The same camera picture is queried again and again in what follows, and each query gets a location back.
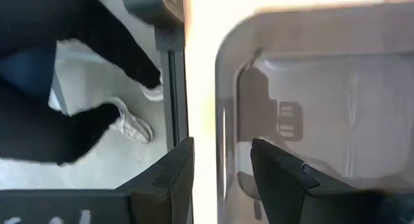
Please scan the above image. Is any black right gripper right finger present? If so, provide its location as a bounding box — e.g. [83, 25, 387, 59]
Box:
[250, 138, 414, 224]

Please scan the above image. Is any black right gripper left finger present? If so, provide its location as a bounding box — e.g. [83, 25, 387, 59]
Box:
[116, 136, 195, 224]

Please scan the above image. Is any dark smoked plastic basket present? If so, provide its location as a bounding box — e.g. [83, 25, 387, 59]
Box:
[215, 2, 414, 224]

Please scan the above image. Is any white shoe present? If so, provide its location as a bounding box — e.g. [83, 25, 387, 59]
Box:
[140, 83, 164, 102]
[109, 97, 155, 144]

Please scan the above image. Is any person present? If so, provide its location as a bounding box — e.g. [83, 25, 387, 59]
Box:
[0, 0, 164, 166]

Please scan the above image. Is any grey rounded fixture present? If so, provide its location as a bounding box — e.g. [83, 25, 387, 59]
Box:
[122, 0, 185, 26]

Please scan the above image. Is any black metal table frame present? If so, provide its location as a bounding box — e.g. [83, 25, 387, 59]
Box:
[154, 26, 189, 150]

